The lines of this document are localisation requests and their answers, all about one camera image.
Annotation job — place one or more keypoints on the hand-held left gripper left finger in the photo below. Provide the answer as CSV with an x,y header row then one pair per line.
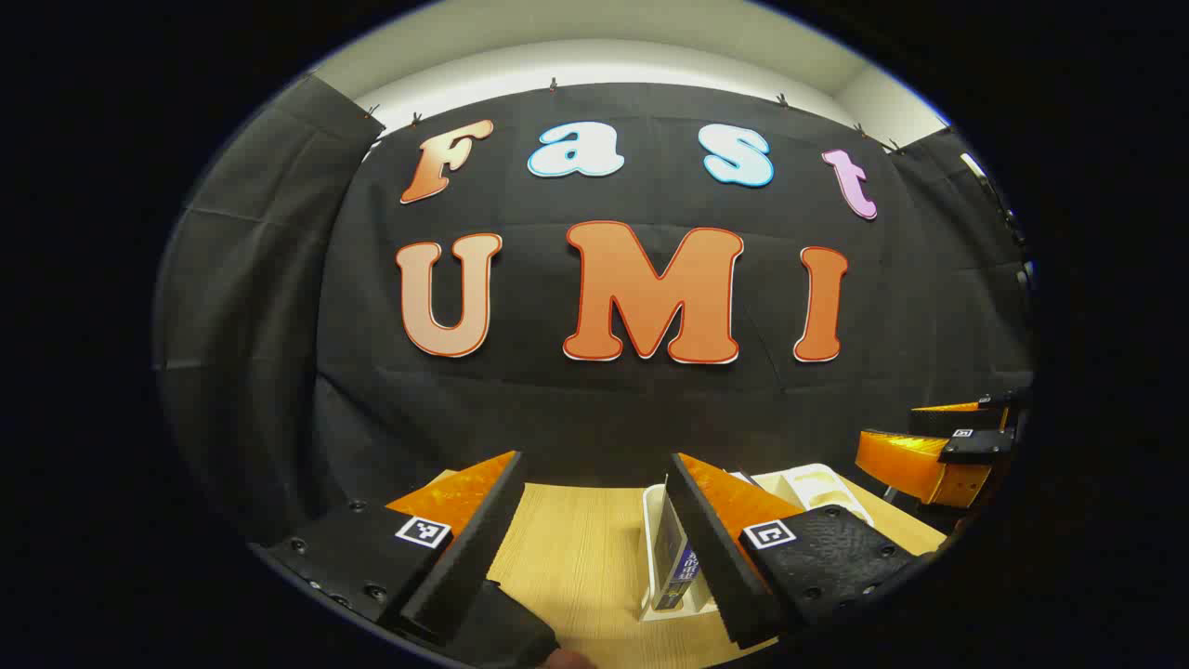
x,y
464,548

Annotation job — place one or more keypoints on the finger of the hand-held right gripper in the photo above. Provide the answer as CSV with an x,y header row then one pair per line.
x,y
975,446
947,420

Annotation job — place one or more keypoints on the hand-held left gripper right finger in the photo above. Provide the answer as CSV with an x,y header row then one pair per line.
x,y
720,567

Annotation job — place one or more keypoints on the white bookshelf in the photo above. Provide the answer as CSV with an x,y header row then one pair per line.
x,y
650,539

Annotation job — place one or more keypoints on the black backdrop cloth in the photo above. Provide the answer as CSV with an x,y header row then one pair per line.
x,y
557,400

